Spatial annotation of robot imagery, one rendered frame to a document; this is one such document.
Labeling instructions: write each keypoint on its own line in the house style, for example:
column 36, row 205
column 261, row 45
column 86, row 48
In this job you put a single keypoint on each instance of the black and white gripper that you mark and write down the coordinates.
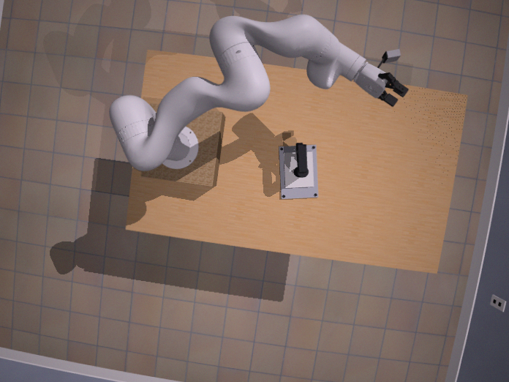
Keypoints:
column 372, row 80

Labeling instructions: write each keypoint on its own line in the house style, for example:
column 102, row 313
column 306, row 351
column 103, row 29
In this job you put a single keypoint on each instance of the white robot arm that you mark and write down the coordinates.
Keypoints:
column 150, row 138

